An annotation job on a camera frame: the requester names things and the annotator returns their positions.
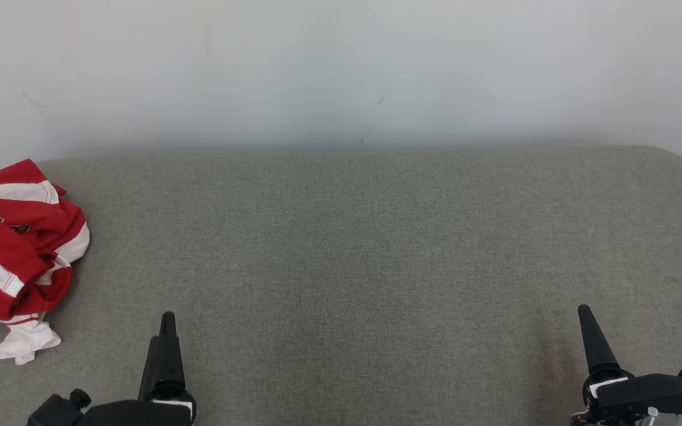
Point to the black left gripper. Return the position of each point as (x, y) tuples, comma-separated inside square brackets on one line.
[(140, 414)]

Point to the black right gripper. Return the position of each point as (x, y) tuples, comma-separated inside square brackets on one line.
[(655, 393)]

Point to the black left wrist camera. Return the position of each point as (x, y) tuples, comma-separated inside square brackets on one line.
[(51, 414)]

